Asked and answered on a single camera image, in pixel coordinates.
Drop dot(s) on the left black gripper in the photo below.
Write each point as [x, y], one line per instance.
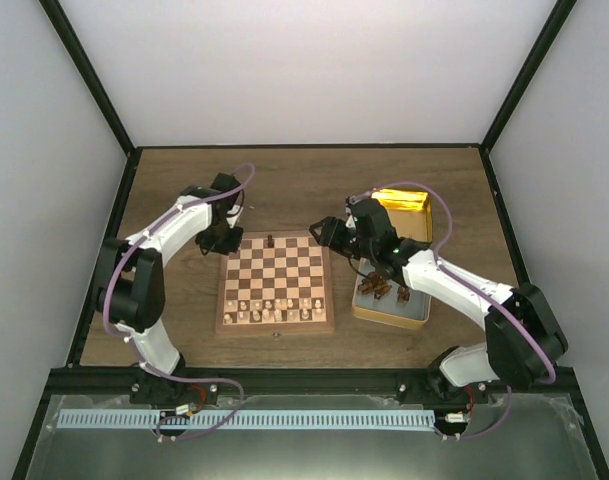
[230, 247]

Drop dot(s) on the light blue slotted cable duct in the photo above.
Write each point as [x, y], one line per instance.
[131, 419]

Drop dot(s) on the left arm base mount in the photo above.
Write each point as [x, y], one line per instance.
[156, 391]

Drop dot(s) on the black enclosure frame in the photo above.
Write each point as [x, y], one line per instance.
[566, 382]

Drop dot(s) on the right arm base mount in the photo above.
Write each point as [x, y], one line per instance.
[429, 387]

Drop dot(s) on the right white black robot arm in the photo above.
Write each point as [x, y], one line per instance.
[523, 339]

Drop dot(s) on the row of white chess pieces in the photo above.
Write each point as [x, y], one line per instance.
[260, 312]

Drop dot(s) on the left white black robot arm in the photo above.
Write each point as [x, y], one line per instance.
[128, 287]

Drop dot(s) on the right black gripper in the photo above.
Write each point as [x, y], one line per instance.
[331, 236]

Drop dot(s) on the black aluminium front rail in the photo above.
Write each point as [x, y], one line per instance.
[309, 382]

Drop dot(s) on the wooden chess board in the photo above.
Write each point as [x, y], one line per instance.
[297, 267]

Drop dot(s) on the gold tin box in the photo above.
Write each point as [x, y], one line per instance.
[388, 310]

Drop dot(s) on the gold tin lid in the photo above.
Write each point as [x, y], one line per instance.
[408, 212]

